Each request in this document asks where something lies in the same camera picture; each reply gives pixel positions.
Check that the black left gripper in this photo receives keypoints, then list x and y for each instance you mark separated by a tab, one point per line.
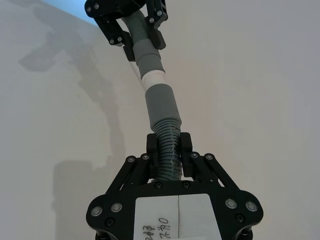
112	7

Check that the white plastic pipe connector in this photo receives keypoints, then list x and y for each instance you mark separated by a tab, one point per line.
153	79

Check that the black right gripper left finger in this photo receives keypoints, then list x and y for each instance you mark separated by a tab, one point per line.
135	170

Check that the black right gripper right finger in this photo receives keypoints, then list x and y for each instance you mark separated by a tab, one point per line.
200	167

